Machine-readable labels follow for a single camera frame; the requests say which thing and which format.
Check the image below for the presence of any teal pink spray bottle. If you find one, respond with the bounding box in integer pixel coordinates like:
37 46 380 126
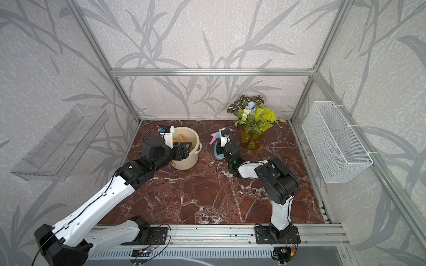
209 132 225 160

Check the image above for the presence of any green wooden-handled toy rake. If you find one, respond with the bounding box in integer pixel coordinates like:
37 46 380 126
178 134 187 143

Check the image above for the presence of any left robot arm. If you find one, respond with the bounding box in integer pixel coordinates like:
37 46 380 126
34 136 192 266

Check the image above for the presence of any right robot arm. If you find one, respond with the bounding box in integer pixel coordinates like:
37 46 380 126
215 140 300 236

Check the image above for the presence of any cream plastic bucket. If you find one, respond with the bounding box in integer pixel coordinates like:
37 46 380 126
171 127 202 171

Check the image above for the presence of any artificial plant in vase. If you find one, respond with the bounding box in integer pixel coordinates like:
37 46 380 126
227 95 287 150

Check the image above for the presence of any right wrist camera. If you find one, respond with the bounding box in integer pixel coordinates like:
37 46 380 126
219 128 231 147

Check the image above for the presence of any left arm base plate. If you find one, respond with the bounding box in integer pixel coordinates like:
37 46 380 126
122 226 169 246

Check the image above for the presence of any clear plastic wall shelf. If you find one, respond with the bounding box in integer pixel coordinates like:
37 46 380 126
11 104 109 182

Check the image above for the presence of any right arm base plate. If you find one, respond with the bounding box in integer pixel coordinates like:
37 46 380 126
254 223 301 244

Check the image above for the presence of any white wire mesh basket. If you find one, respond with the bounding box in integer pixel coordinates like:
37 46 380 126
302 101 373 184

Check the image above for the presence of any aluminium mounting rail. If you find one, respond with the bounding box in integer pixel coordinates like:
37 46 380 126
165 223 350 248

